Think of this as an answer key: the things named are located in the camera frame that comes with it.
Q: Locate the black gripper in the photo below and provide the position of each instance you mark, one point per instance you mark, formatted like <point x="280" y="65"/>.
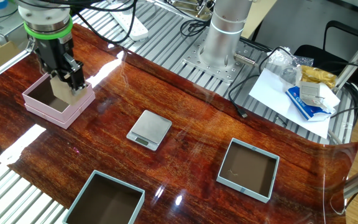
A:
<point x="53" y="56"/>

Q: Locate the light wooden cube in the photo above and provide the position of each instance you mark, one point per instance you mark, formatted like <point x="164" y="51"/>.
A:
<point x="64" y="91"/>

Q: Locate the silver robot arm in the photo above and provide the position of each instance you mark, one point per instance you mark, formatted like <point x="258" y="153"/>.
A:
<point x="225" y="31"/>

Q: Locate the pink cardboard box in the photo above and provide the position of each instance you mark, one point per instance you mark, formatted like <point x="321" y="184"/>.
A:
<point x="42" y="109"/>

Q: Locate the deep light blue box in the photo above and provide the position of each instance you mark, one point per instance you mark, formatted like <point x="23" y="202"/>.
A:
<point x="104" y="199"/>

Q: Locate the shallow light blue box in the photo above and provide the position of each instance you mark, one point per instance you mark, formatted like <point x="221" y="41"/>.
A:
<point x="247" y="169"/>

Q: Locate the small white card box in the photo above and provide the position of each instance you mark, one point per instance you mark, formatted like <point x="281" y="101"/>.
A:
<point x="311" y="91"/>

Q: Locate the white power strip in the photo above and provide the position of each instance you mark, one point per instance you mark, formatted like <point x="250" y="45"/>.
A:
<point x="135" y="29"/>

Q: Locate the silver digital scale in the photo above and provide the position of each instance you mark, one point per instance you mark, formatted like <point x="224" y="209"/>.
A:
<point x="151" y="126"/>

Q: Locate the brass metal fittings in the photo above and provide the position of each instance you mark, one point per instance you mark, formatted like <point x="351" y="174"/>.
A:
<point x="194" y="7"/>

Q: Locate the glossy wood-grain mat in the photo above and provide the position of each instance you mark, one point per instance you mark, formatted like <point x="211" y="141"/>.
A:
<point x="197" y="140"/>

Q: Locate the beige board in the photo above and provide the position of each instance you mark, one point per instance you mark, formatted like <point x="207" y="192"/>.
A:
<point x="259" y="15"/>

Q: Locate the white paper sheet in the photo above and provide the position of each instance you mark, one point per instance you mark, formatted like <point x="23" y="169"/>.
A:
<point x="269" y="93"/>

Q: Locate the clear plastic bag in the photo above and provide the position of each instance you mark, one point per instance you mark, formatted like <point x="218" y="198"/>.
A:
<point x="278" y="57"/>

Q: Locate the blue tissue pack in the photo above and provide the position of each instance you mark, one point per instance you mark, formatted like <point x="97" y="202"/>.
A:
<point x="300" y="104"/>

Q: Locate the black office chair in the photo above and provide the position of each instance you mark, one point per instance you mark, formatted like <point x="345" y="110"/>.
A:
<point x="315" y="56"/>

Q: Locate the gold foil bag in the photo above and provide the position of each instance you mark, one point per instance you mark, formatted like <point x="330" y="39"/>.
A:
<point x="317" y="76"/>

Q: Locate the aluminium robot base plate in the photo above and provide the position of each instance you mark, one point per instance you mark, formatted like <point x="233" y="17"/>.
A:
<point x="235" y="73"/>

